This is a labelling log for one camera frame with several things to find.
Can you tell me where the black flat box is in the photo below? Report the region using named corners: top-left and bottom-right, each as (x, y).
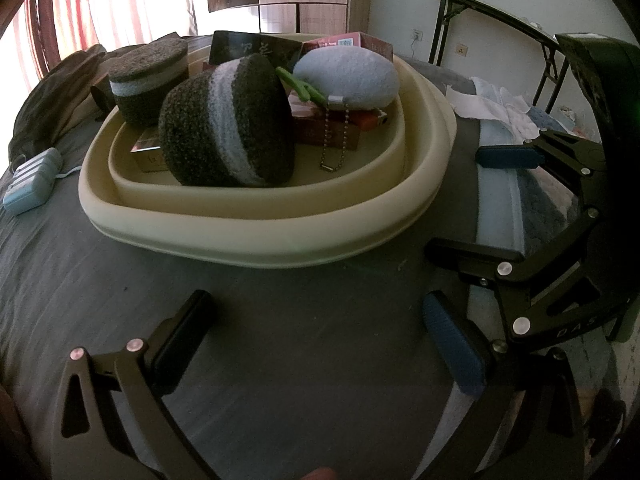
top-left (209, 30), bottom-right (304, 67)

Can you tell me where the dark red long box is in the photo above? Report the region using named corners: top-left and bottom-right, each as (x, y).
top-left (292, 102), bottom-right (363, 152)

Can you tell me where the light blue quilt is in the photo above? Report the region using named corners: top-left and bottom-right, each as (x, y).
top-left (472, 105), bottom-right (603, 321)

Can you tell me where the grey pebble keychain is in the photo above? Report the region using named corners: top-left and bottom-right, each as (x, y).
top-left (292, 46), bottom-right (400, 173)

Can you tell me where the pile of clothes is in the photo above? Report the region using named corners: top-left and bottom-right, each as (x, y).
top-left (12, 42), bottom-right (110, 161)

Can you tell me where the light blue power strip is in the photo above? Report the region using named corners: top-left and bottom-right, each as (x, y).
top-left (2, 147), bottom-right (65, 217)

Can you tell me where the white folding table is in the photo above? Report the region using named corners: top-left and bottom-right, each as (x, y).
top-left (424, 0), bottom-right (576, 111)

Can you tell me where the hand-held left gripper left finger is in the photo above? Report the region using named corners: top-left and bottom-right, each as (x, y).
top-left (47, 289), bottom-right (221, 480)

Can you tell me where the grey bed sheet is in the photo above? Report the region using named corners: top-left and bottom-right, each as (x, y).
top-left (0, 35), bottom-right (640, 480)

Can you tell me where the red silver flat box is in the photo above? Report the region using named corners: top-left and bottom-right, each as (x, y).
top-left (131, 127), bottom-right (166, 173)

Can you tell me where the white crumpled cloth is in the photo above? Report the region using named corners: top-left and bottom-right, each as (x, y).
top-left (445, 76), bottom-right (541, 143)

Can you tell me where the cream plastic basin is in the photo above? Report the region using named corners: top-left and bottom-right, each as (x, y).
top-left (78, 32), bottom-right (457, 268)

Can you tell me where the orange lighter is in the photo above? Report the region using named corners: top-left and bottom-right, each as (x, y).
top-left (350, 109), bottom-right (389, 132)

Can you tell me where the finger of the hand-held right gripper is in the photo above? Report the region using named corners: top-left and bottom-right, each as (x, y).
top-left (475, 129), bottom-right (610, 213)
top-left (424, 206), bottom-right (632, 348)

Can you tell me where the small red box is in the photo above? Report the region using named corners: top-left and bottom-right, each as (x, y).
top-left (302, 31), bottom-right (396, 61)

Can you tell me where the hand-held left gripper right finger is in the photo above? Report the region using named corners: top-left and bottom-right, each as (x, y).
top-left (415, 290), bottom-right (587, 480)

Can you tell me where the dark round sponge grey stripe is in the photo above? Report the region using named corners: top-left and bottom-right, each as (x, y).
top-left (158, 52), bottom-right (297, 188)
top-left (107, 41), bottom-right (190, 127)

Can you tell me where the pink white curtain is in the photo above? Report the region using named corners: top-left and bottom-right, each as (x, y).
top-left (0, 0), bottom-right (211, 91)

